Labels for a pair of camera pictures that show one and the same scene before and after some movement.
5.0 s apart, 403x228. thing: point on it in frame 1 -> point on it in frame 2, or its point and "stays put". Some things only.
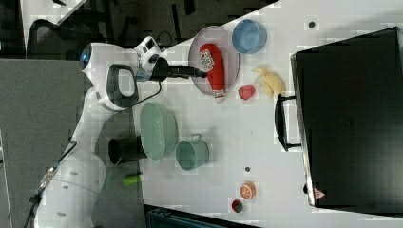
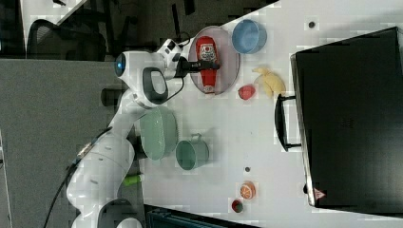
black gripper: x=163 y=69 -> x=183 y=66
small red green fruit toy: x=237 y=205 stays put
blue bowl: x=248 y=36 stays put
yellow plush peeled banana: x=272 y=84 stays put
